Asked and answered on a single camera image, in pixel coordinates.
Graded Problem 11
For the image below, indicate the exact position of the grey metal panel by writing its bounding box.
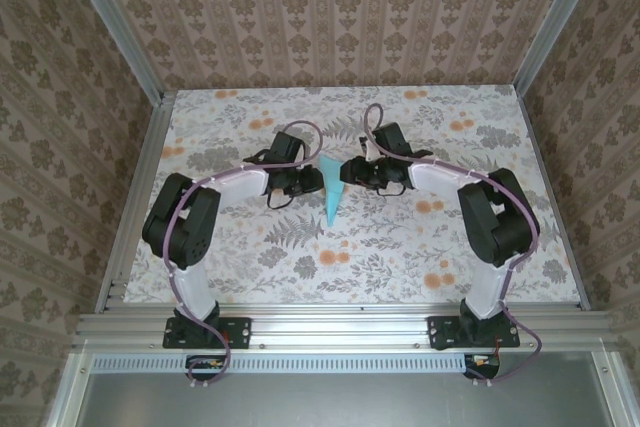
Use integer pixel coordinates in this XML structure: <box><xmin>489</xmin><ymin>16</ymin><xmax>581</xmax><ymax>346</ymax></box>
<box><xmin>47</xmin><ymin>351</ymin><xmax>640</xmax><ymax>427</ymax></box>

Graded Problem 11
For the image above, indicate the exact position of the grey slotted cable duct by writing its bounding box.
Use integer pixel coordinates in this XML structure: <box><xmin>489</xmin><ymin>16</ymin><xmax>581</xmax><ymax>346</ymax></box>
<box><xmin>92</xmin><ymin>352</ymin><xmax>501</xmax><ymax>373</ymax></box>

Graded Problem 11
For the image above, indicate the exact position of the aluminium side rail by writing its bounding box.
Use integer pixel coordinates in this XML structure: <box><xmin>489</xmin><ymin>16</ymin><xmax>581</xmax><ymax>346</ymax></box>
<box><xmin>94</xmin><ymin>91</ymin><xmax>176</xmax><ymax>313</ymax></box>
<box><xmin>514</xmin><ymin>86</ymin><xmax>591</xmax><ymax>311</ymax></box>

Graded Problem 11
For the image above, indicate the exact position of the long aluminium cross rail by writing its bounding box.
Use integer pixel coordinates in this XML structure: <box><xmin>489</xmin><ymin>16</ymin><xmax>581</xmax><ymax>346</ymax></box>
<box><xmin>72</xmin><ymin>311</ymin><xmax>619</xmax><ymax>351</ymax></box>

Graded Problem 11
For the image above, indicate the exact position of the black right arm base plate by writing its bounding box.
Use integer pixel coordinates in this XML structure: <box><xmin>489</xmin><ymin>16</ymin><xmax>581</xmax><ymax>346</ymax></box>
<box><xmin>427</xmin><ymin>315</ymin><xmax>521</xmax><ymax>351</ymax></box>

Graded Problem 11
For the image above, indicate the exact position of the light blue cloth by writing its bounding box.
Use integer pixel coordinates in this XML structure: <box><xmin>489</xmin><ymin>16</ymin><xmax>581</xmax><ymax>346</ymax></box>
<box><xmin>318</xmin><ymin>154</ymin><xmax>347</xmax><ymax>228</ymax></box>

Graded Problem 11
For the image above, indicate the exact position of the thin black left gripper cable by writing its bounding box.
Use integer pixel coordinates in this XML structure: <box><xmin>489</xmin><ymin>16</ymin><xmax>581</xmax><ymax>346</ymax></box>
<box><xmin>265</xmin><ymin>189</ymin><xmax>296</xmax><ymax>212</ymax></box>

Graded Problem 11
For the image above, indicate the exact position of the black connector board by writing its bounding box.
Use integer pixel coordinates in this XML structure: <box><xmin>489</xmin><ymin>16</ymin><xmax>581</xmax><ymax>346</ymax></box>
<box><xmin>185</xmin><ymin>355</ymin><xmax>229</xmax><ymax>381</ymax></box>
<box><xmin>464</xmin><ymin>354</ymin><xmax>501</xmax><ymax>379</ymax></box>

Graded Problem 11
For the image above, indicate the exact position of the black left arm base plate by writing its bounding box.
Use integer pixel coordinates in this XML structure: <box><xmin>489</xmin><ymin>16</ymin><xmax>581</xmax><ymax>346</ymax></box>
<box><xmin>162</xmin><ymin>315</ymin><xmax>253</xmax><ymax>350</ymax></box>

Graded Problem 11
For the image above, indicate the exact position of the aluminium frame post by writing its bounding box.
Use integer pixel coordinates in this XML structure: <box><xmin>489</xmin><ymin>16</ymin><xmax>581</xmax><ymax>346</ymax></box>
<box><xmin>514</xmin><ymin>0</ymin><xmax>601</xmax><ymax>93</ymax></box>
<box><xmin>62</xmin><ymin>0</ymin><xmax>166</xmax><ymax>103</ymax></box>

